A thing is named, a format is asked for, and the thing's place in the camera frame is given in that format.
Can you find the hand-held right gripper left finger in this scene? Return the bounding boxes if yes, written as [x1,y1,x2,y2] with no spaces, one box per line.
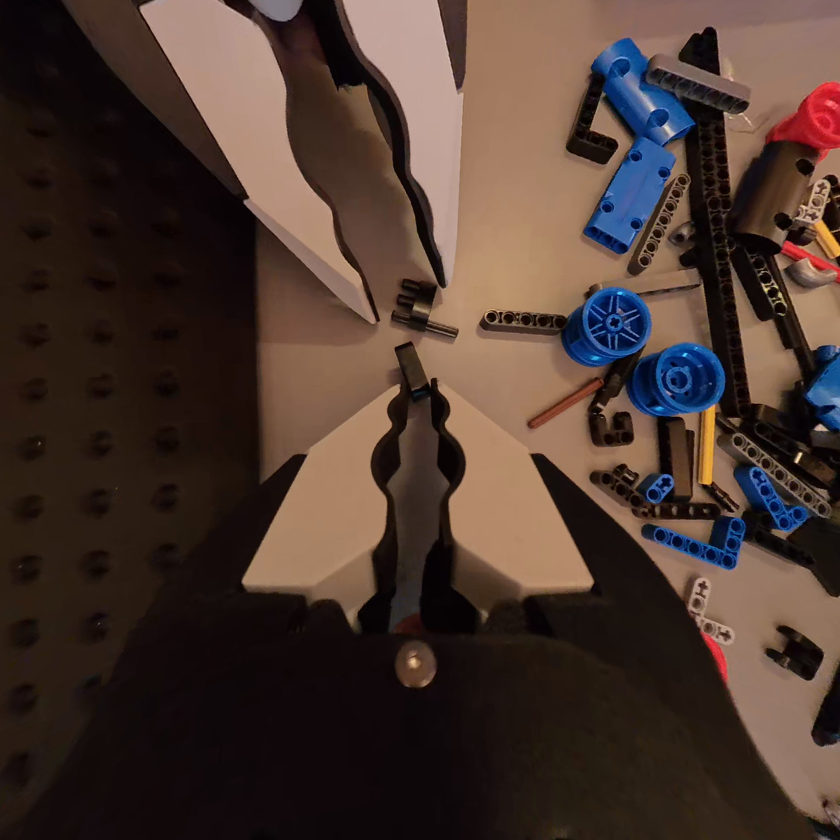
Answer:
[241,384,409,634]

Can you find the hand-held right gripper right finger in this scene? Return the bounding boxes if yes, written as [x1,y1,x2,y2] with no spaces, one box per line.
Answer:
[419,379,596,634]

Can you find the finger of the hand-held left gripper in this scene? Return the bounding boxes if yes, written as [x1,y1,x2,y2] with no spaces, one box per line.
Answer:
[320,0,465,290]
[140,0,380,326]

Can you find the black connector assembly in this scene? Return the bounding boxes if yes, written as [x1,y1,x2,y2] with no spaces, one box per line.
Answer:
[391,278,460,340]

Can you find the black bar with blue pin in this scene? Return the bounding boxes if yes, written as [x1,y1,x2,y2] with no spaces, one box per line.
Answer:
[394,340,432,403]

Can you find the grey desk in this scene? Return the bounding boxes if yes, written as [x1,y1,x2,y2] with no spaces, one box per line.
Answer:
[252,0,840,828]

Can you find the black double connector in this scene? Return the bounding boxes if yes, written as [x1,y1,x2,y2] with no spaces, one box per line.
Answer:
[589,463,642,508]

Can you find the black U-shaped connector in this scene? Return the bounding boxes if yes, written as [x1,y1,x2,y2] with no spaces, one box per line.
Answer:
[588,411,635,448]

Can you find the short black straight beam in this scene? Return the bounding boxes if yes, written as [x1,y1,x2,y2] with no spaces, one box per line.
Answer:
[632,501,724,522]

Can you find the short black L beam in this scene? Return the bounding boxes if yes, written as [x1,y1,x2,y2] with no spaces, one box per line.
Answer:
[565,71,622,166]

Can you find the blue L-shaped beam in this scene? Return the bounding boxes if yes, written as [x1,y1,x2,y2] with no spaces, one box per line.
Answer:
[641,516,747,571]

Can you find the black rectangular brick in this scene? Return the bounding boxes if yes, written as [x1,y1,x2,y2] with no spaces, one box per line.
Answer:
[658,416,697,501]

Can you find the black five-hole beam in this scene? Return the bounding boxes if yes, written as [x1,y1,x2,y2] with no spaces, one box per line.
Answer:
[481,309,569,337]

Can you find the blue curved panel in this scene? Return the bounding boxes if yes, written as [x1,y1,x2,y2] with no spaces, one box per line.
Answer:
[591,37,697,148]

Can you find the blue wheel rim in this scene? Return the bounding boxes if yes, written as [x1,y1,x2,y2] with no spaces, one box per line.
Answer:
[562,287,653,368]
[625,342,727,419]

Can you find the blue rectangular panel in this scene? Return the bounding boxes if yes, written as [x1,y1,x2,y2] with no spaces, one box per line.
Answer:
[583,136,678,255]

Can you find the red wheel rim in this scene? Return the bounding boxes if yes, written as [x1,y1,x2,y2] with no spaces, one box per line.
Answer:
[764,82,840,161]
[701,633,731,683]

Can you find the blue bent short beam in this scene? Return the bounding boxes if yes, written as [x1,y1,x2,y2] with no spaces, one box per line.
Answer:
[733,465,809,532]

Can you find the dark grey nine-hole beam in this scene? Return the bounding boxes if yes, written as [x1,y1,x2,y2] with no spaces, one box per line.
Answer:
[626,172,693,277]

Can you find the long grey beam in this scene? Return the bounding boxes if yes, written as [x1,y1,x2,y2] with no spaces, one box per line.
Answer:
[715,432,833,521]

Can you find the grey seven-hole beam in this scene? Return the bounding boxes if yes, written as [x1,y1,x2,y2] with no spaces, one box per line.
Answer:
[646,54,753,114]

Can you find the black wedge piece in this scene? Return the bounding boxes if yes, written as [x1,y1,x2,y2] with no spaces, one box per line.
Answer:
[678,26,724,67]

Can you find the black square panel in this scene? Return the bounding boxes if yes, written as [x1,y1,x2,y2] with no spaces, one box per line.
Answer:
[786,517,840,599]

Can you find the black clip piece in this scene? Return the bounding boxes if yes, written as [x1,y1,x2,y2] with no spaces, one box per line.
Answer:
[764,625,826,681]

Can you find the long black beam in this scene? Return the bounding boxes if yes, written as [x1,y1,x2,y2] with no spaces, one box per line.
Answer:
[684,108,753,419]

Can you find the blue folded panel piece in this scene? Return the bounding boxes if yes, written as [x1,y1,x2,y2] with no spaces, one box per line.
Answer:
[802,344,840,416]

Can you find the thin black beam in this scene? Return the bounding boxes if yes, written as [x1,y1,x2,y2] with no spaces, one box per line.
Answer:
[730,243,818,382]

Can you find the black curved panel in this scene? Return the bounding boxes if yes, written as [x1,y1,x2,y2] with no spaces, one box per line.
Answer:
[727,139,821,240]

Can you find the silver curved pipe piece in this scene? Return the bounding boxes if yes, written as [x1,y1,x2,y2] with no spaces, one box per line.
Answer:
[783,257,840,287]

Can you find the red axle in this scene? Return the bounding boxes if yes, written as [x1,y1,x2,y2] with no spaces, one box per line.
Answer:
[781,240,840,269]

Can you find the black studded base plate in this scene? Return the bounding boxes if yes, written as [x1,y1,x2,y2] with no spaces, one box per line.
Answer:
[0,0,263,840]

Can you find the black bent frame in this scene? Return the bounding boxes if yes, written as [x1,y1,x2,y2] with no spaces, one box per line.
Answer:
[811,688,840,748]

